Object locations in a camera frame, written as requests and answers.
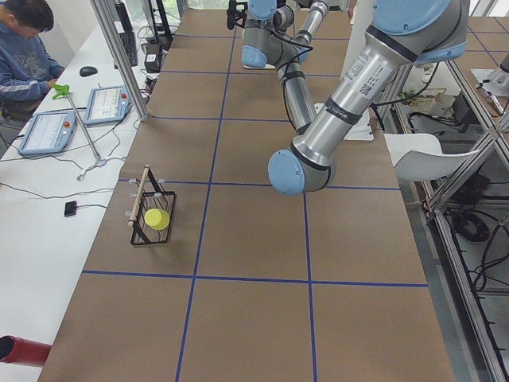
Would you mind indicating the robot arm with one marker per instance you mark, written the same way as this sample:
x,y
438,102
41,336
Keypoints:
x,y
401,32
265,42

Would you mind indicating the yellow cup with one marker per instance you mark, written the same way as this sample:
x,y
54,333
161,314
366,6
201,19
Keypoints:
x,y
157,219

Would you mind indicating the white plastic chair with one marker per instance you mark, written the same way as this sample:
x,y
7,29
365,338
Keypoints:
x,y
419,157

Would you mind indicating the far teach pendant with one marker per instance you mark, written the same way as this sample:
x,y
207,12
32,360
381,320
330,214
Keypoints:
x,y
107,105

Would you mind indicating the teach pendant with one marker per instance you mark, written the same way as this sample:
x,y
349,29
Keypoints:
x,y
107,105
48,133

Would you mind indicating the small black box device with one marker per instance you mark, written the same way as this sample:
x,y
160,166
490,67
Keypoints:
x,y
70,208

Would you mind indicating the black keyboard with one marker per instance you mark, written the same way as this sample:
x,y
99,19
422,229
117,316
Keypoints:
x,y
128,40

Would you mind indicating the black computer mouse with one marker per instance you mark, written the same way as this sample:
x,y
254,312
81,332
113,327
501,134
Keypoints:
x,y
87,71

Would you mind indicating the near teach pendant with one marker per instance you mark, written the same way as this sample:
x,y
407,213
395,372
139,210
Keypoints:
x,y
48,133

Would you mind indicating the metal rod with green clamp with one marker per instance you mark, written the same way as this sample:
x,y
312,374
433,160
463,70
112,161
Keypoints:
x,y
63,91

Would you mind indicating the person in blue hoodie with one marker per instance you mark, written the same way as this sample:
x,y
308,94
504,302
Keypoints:
x,y
28,72

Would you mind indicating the red cylinder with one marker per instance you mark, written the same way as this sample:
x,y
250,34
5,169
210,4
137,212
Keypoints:
x,y
16,350

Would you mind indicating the black wire cup rack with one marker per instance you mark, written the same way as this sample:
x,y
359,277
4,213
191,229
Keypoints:
x,y
151,194

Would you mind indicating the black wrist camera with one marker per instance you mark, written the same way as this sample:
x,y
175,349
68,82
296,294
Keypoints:
x,y
236,14

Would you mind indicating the aluminium frame pillar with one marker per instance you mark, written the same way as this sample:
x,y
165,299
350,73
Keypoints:
x,y
110,32

